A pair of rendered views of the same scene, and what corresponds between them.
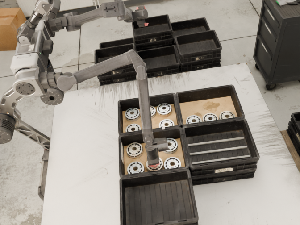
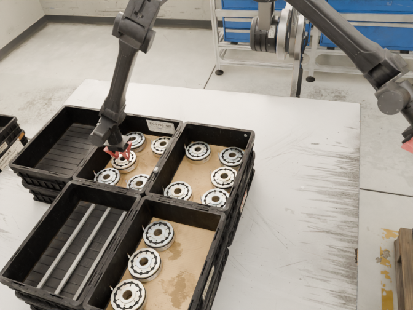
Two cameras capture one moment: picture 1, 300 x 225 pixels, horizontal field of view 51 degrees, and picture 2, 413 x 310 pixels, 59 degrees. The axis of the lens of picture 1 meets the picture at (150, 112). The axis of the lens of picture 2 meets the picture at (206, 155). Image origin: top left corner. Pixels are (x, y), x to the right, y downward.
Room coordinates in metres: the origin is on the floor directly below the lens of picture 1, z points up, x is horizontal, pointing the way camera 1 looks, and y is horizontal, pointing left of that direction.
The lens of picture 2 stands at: (1.72, -0.85, 1.88)
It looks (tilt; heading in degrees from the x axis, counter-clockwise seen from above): 45 degrees down; 112
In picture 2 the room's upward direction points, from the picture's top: 8 degrees counter-clockwise
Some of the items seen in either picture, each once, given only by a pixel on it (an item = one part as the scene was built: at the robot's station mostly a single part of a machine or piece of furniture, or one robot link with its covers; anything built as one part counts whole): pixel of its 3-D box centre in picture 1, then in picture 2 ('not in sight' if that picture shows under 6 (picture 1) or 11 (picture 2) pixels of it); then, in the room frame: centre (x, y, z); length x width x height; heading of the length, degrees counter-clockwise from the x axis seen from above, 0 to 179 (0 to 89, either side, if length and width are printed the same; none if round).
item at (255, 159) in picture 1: (218, 143); (75, 235); (1.04, -0.37, 0.92); 0.40 x 0.30 x 0.02; 87
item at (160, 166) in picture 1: (154, 164); (123, 159); (1.01, 0.03, 0.86); 0.10 x 0.10 x 0.01
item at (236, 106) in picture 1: (208, 110); (163, 266); (1.34, -0.39, 0.87); 0.40 x 0.30 x 0.11; 87
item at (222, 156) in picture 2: (132, 113); (232, 155); (1.44, 0.12, 0.86); 0.10 x 0.10 x 0.01
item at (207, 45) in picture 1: (197, 60); not in sight; (2.42, -0.57, 0.37); 0.40 x 0.30 x 0.45; 89
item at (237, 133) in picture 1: (218, 147); (80, 244); (1.04, -0.37, 0.87); 0.40 x 0.30 x 0.11; 87
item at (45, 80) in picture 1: (47, 80); not in sight; (1.25, 0.48, 1.45); 0.09 x 0.08 x 0.12; 179
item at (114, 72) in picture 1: (119, 72); not in sight; (2.44, 0.24, 0.37); 0.40 x 0.30 x 0.45; 89
